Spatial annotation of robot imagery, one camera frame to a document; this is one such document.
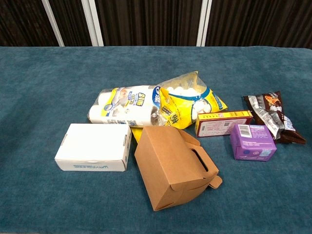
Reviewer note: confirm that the yellow bag of white balls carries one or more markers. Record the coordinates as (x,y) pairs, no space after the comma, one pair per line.
(187,102)

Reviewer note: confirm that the white paper roll pack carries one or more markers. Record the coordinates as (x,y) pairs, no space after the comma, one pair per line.
(122,107)

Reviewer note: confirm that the yellow and red carton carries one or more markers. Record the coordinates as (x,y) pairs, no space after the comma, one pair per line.
(219,124)

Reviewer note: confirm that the white cardboard box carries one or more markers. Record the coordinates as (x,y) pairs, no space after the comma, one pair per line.
(93,146)

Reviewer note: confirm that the dark slatted partition panel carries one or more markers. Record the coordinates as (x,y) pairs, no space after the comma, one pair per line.
(22,22)
(70,22)
(260,22)
(151,22)

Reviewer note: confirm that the purple packet with barcode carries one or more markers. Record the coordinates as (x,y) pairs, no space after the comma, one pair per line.
(253,143)

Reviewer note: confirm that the brown snack bag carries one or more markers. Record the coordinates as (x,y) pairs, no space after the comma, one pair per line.
(273,109)

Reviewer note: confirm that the teal velvet tablecloth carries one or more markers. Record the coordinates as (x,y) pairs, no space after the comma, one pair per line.
(48,200)

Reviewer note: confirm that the white partition post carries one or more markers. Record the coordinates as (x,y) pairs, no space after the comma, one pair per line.
(204,22)
(52,22)
(92,22)

